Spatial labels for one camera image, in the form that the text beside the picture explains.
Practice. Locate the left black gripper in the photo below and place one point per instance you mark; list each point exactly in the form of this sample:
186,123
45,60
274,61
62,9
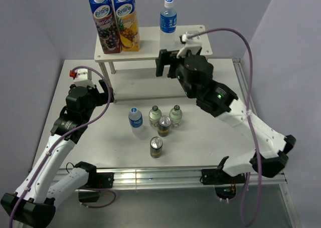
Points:
101,96

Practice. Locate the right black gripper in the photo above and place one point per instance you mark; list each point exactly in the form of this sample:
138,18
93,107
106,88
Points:
164,58

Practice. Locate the blue label water bottle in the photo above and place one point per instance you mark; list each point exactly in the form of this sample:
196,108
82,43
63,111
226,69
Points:
136,121
167,25

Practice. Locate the green cap soda bottle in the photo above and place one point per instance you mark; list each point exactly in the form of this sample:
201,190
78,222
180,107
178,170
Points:
175,115
154,116

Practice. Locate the black gold drink can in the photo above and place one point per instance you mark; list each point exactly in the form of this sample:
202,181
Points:
156,145
164,125

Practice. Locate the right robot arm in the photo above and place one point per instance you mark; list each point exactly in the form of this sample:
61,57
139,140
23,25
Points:
269,156

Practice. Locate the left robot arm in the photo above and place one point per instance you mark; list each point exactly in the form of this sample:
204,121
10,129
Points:
35,201

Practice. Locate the white two-tier shelf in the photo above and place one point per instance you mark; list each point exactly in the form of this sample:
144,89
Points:
132,74

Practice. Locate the pineapple juice carton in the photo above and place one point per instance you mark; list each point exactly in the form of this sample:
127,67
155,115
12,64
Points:
126,16

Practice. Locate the red grape juice carton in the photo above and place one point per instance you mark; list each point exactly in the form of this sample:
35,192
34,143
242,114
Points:
105,22

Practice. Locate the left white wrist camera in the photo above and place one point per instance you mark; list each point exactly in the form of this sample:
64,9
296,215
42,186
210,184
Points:
82,78

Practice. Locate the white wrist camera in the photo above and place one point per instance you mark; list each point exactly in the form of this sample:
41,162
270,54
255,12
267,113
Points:
191,43
82,78

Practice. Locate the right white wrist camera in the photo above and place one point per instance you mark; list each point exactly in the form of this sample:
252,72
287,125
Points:
191,43

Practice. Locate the aluminium side rail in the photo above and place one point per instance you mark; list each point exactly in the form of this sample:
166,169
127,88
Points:
244,90

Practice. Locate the aluminium mounting rail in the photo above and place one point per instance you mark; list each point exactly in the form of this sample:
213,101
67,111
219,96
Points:
160,177

